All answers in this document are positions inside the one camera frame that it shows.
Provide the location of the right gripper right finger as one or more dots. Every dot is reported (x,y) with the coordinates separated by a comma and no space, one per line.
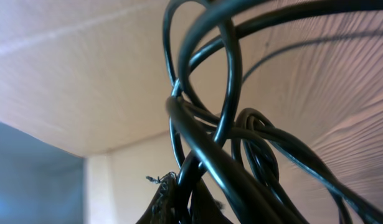
(204,209)

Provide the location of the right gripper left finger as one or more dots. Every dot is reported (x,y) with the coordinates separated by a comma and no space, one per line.
(161,208)

